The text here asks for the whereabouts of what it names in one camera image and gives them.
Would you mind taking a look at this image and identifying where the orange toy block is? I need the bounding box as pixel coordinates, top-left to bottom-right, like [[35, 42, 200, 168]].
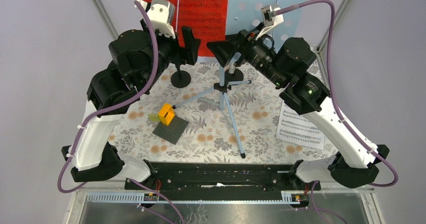
[[158, 103, 175, 126]]

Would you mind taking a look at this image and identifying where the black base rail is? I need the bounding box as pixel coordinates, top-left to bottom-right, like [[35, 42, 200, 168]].
[[142, 162, 313, 201]]

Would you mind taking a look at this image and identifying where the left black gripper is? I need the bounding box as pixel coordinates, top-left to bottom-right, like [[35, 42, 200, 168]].
[[139, 18, 201, 91]]

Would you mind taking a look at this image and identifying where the yellow-green transparent piece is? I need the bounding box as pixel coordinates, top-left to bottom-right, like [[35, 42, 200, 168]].
[[148, 114, 161, 122]]

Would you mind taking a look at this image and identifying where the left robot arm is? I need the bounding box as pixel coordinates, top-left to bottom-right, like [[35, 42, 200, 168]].
[[62, 26, 201, 189]]

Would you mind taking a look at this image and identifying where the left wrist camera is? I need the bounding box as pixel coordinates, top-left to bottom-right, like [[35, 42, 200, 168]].
[[136, 0, 176, 39]]

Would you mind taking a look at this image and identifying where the light blue music stand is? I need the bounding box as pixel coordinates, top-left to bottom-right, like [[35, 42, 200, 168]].
[[173, 20, 316, 159]]

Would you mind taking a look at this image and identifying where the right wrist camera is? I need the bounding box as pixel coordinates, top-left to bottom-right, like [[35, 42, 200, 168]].
[[255, 4, 284, 40]]

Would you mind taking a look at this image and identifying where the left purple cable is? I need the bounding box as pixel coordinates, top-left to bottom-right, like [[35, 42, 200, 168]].
[[57, 0, 160, 194]]

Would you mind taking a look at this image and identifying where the white sheet music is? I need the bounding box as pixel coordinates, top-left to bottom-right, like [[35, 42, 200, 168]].
[[276, 102, 325, 150]]

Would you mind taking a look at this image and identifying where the red sheet music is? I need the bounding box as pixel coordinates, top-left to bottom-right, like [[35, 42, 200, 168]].
[[144, 0, 228, 57]]

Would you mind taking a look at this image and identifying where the grey cable duct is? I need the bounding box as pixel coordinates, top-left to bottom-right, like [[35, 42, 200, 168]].
[[85, 190, 305, 205]]

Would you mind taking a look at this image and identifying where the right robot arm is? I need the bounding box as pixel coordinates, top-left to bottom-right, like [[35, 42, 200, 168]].
[[207, 30, 389, 190]]

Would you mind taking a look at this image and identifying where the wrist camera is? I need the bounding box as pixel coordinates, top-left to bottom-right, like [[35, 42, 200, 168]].
[[255, 4, 284, 40], [136, 0, 176, 39]]

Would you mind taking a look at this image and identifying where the dark grey building baseplate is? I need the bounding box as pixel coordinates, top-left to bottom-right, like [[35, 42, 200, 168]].
[[153, 117, 189, 145]]

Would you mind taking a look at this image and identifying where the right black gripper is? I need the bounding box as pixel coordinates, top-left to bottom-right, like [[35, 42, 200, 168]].
[[206, 22, 287, 87]]

